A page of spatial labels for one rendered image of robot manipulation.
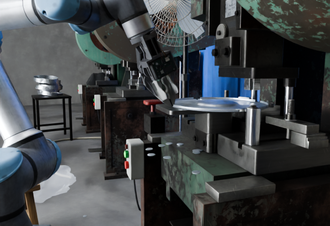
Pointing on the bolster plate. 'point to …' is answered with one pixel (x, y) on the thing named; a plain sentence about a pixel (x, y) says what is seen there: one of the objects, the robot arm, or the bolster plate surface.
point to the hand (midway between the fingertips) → (169, 101)
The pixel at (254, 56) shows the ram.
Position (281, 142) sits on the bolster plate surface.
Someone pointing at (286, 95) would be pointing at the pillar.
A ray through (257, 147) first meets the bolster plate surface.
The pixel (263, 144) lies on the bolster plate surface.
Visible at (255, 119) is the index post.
